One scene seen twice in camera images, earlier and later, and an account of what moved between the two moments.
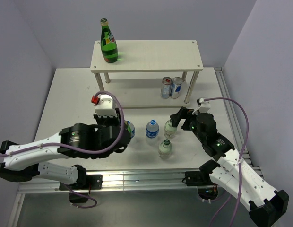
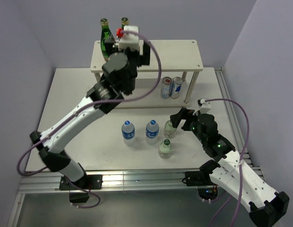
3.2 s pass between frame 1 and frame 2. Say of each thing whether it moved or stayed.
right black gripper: stayed
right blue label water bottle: stayed
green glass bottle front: moved
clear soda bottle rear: stayed
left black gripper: moved
